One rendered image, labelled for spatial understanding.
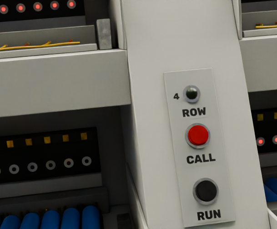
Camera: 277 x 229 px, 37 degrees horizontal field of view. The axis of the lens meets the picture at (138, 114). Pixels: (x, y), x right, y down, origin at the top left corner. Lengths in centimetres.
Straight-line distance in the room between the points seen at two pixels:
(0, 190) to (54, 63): 21
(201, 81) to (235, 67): 3
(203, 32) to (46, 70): 13
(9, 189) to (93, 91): 20
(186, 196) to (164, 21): 14
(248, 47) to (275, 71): 3
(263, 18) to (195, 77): 14
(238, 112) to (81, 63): 13
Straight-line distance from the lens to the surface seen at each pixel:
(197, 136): 33
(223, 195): 33
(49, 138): 48
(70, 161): 49
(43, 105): 35
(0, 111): 35
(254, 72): 37
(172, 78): 34
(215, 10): 37
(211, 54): 35
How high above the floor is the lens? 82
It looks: 10 degrees up
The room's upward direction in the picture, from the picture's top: 7 degrees counter-clockwise
